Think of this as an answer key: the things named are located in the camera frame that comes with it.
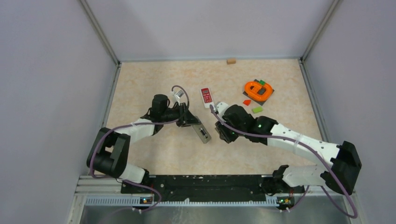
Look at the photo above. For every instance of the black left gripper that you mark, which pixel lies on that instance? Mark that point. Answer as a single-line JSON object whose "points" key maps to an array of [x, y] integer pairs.
{"points": [[186, 117]]}

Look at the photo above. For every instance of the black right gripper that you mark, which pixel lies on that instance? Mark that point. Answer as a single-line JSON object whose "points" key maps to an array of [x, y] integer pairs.
{"points": [[223, 133]]}

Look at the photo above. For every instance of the grey remote control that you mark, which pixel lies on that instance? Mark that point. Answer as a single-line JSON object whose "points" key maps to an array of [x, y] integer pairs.
{"points": [[196, 128]]}

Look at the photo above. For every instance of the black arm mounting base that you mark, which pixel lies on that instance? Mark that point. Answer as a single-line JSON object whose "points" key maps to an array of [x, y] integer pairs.
{"points": [[211, 188]]}

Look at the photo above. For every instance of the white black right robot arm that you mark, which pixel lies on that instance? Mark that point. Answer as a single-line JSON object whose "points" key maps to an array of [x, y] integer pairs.
{"points": [[336, 166]]}

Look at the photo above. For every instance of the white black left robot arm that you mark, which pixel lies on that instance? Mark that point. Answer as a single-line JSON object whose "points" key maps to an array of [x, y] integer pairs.
{"points": [[109, 153]]}

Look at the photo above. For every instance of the red white remote control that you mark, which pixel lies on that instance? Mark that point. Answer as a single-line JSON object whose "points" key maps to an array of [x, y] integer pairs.
{"points": [[206, 97]]}

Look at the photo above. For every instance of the red wedge block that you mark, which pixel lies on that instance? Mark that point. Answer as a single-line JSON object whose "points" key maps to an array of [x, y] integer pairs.
{"points": [[247, 102]]}

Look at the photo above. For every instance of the light green block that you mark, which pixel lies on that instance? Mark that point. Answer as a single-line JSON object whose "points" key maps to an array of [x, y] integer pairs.
{"points": [[257, 110]]}

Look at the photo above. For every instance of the small wooden block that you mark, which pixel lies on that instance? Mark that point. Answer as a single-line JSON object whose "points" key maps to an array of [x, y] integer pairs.
{"points": [[230, 61]]}

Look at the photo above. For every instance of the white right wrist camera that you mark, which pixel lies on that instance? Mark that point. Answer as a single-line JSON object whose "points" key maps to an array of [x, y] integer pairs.
{"points": [[221, 107]]}

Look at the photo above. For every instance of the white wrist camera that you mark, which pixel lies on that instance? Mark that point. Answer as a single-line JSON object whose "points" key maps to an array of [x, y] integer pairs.
{"points": [[221, 107], [176, 96]]}

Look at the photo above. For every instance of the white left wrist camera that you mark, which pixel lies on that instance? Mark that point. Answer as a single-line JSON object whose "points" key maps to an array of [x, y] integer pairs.
{"points": [[176, 96]]}

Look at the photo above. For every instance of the white cable duct strip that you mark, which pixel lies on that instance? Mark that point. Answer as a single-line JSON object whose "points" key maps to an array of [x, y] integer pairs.
{"points": [[138, 201]]}

